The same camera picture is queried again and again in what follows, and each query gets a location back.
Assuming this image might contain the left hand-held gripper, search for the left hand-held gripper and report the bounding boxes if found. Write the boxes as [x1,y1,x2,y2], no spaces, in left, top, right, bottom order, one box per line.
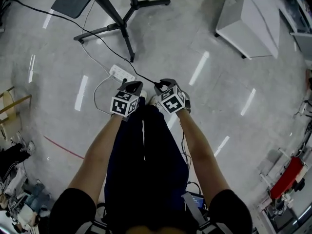
[110,81,144,121]

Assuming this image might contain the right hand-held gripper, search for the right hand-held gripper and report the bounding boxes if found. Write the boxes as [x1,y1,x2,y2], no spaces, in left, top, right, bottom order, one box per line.
[153,78,192,115]

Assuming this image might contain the person's left forearm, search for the person's left forearm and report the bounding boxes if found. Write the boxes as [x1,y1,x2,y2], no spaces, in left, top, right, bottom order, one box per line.
[67,113,122,197]

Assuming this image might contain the person's right forearm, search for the person's right forearm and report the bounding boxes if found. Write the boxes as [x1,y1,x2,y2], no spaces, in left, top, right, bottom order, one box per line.
[175,110,232,196]

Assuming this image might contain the white power strip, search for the white power strip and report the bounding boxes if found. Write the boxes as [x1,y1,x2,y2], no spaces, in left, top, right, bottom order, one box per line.
[109,64,136,83]

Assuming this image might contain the person's left white shoe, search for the person's left white shoe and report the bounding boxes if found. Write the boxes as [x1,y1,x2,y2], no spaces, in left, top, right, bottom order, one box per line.
[138,89,148,104]

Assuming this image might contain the person's white shoe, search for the person's white shoe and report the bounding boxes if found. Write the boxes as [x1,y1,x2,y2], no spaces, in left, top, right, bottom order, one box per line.
[138,89,148,104]
[148,94,161,107]

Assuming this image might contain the person's right white shoe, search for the person's right white shoe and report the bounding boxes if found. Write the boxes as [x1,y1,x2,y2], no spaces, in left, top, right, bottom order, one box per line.
[148,94,161,107]

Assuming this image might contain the person's legs in dark trousers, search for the person's legs in dark trousers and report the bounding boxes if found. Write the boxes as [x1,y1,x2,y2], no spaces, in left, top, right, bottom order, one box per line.
[104,103,190,206]

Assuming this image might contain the black wheeled TV stand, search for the black wheeled TV stand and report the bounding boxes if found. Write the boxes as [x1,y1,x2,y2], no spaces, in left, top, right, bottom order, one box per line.
[73,0,171,63]

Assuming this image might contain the white rolling cabinet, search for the white rolling cabinet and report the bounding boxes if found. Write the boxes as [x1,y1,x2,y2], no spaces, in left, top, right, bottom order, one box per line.
[214,0,280,59]

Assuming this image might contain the black TV stand shelf tray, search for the black TV stand shelf tray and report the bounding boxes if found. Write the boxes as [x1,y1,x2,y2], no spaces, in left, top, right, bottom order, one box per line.
[50,0,94,19]

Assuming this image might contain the small black screen device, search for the small black screen device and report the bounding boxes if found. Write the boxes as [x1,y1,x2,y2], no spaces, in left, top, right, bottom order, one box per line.
[185,191,206,209]

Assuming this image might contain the wooden stool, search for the wooden stool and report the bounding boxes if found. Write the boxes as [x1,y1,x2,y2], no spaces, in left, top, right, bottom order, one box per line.
[0,86,32,125]

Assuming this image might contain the person's black top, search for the person's black top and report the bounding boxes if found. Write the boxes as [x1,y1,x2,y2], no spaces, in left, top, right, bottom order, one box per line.
[48,188,254,234]

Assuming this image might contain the red fabric cover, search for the red fabric cover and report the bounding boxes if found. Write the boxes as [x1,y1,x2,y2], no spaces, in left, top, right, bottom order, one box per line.
[269,156,307,199]

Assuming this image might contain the white looped cable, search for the white looped cable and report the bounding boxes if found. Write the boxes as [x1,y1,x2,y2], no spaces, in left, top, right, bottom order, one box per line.
[93,75,115,116]

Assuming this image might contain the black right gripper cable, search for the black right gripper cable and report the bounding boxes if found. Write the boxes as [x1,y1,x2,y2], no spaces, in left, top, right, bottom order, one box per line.
[179,123,195,174]

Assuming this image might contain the grey shoulder strap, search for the grey shoulder strap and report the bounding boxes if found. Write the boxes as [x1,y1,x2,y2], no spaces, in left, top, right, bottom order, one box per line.
[181,193,221,234]
[78,219,105,234]

